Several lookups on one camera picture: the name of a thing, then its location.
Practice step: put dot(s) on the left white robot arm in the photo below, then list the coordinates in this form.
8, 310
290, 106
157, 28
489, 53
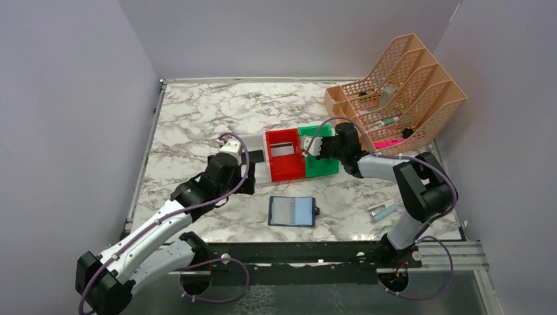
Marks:
108, 281

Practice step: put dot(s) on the black binder clip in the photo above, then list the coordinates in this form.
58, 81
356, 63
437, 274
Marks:
407, 133

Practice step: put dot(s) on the grey eraser block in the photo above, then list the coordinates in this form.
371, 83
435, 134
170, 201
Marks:
387, 93

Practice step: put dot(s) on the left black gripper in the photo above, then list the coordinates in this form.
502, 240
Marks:
247, 172

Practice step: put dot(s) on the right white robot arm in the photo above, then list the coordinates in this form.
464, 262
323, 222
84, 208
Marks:
426, 191

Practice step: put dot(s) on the black card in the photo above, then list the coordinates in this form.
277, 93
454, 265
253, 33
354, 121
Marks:
257, 156

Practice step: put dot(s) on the green plastic bin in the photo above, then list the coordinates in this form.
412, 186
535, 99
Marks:
317, 167

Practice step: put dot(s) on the white plastic bin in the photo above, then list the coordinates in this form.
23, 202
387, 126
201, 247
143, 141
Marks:
256, 144

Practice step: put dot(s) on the peach desk organizer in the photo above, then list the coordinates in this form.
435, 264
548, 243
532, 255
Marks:
426, 101

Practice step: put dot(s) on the black front rail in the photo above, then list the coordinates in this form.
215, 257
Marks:
294, 263

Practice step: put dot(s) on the green capped marker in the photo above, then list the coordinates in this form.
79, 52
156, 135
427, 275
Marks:
382, 123

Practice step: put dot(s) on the navy blue card holder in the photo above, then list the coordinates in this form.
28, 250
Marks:
292, 211

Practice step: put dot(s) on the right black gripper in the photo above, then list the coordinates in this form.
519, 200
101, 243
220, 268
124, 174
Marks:
319, 149

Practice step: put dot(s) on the pink highlighter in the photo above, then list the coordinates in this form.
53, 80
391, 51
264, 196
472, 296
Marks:
387, 143

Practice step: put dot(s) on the white grey card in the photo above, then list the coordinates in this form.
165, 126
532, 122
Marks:
282, 149

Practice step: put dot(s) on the red plastic bin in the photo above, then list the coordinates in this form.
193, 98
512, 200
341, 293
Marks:
285, 168

